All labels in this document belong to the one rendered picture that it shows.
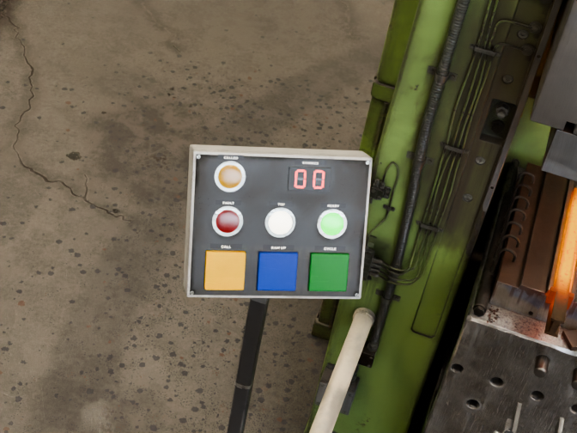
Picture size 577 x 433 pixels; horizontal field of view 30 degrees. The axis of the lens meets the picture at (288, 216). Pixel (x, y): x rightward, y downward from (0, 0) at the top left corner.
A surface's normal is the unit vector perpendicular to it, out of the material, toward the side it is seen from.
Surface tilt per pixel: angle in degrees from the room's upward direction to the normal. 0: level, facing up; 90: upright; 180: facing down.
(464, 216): 90
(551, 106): 90
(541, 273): 0
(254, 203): 60
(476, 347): 90
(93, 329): 0
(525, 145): 90
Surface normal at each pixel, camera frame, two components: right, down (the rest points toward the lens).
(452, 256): -0.31, 0.60
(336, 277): 0.18, 0.22
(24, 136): 0.15, -0.73
